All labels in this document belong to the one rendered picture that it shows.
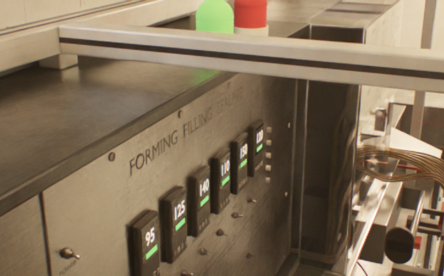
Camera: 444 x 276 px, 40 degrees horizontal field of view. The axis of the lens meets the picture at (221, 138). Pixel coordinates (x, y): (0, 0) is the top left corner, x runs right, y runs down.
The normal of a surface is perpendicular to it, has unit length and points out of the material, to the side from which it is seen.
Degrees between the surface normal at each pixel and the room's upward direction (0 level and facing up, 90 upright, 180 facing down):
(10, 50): 90
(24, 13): 90
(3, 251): 90
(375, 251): 90
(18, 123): 0
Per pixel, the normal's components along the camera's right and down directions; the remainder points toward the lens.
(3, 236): 0.92, 0.14
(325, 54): -0.40, 0.32
